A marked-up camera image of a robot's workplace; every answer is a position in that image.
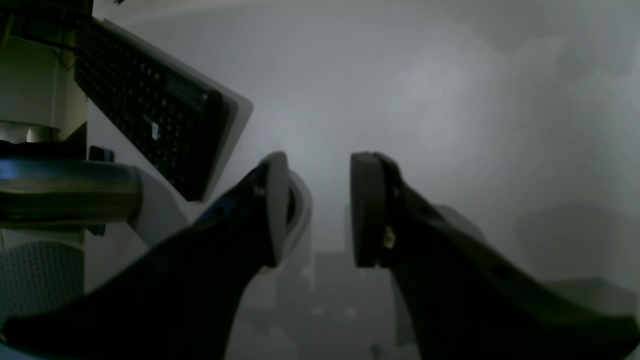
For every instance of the black keyboard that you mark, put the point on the black keyboard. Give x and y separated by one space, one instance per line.
175 119

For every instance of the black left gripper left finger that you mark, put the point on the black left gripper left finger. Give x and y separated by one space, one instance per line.
177 302

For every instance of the metal cylinder stand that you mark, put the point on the metal cylinder stand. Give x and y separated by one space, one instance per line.
55 193

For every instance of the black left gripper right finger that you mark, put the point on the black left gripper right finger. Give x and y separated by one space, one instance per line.
465 301

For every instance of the black computer mouse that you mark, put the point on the black computer mouse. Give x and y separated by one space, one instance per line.
299 211

